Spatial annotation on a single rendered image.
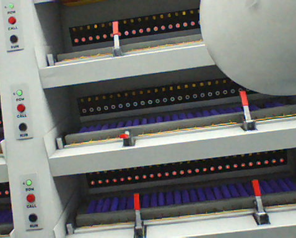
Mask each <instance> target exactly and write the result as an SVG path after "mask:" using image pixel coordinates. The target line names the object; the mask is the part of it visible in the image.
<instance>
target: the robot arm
mask: <svg viewBox="0 0 296 238"><path fill-rule="evenodd" d="M200 25H201V33H202V37H203V41H204V44H205V46H206V49H207V51H208V52H209V55H210V56H211V58H212V60H213V61H214V62H215V64H216V65H217V67H219V69H220V70H221V71H222V72H223V73H224V74H225V75H227V77H229V78H230V79H231V80H233V81H234V82H236V83H238V84H239V85H241V86H243V88H247V89H250V90H252V91H256V92H259V93H261V94H269V95H280V96H286V95H296V0H201V2H200Z"/></svg>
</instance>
